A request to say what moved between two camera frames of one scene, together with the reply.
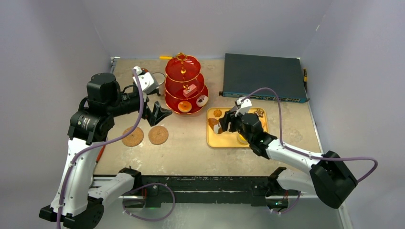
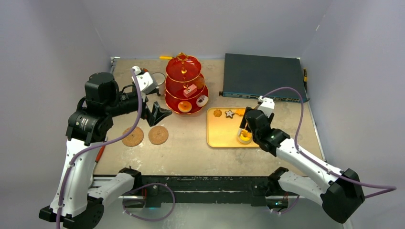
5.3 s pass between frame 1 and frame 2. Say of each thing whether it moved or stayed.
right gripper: moved
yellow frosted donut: stayed
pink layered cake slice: stayed
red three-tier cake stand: stayed
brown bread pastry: moved
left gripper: stayed
